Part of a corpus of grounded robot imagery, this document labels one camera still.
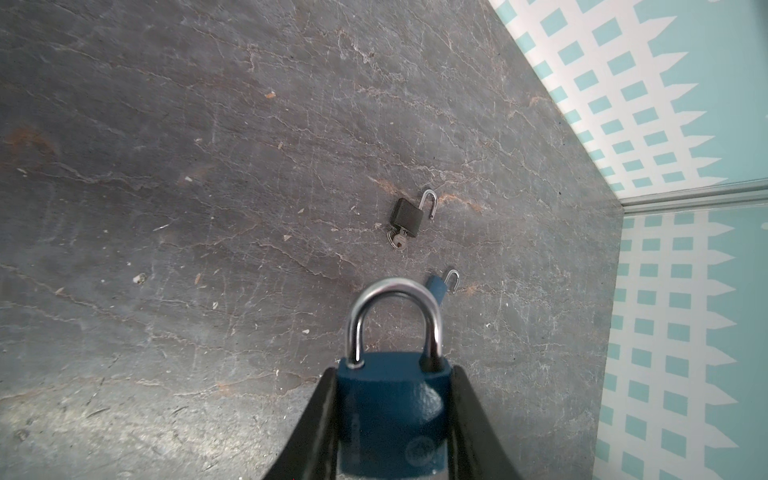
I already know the small blue padlock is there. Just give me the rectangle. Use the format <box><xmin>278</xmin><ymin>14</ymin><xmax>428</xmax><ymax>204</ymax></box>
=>
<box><xmin>425</xmin><ymin>268</ymin><xmax>460</xmax><ymax>305</ymax></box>

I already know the small silver key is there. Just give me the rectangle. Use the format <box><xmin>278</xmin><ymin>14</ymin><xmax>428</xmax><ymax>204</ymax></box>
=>
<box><xmin>387</xmin><ymin>231</ymin><xmax>408</xmax><ymax>250</ymax></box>

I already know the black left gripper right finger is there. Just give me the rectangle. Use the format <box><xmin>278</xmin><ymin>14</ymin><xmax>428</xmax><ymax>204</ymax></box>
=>
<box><xmin>448</xmin><ymin>365</ymin><xmax>522</xmax><ymax>480</ymax></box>

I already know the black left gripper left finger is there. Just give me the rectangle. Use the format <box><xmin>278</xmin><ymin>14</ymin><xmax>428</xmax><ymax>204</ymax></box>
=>
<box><xmin>263</xmin><ymin>367</ymin><xmax>339</xmax><ymax>480</ymax></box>

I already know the dark grey padlock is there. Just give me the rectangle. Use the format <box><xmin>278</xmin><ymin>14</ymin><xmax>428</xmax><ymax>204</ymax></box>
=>
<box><xmin>390</xmin><ymin>189</ymin><xmax>439</xmax><ymax>237</ymax></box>

